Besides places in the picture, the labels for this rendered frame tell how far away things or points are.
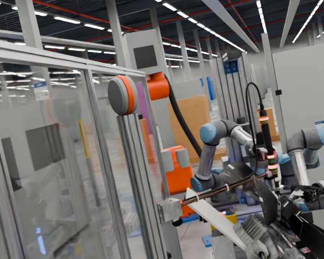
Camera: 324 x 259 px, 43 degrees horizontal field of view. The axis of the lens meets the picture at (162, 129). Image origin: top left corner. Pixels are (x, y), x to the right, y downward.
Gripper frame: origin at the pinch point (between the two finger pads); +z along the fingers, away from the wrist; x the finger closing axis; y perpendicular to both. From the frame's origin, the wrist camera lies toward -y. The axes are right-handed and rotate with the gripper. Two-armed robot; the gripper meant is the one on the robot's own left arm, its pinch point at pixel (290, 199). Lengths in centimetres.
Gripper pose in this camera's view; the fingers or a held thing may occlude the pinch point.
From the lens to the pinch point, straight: 231.0
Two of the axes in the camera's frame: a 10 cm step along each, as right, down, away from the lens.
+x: 1.5, 9.7, 1.8
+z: -8.3, 2.2, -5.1
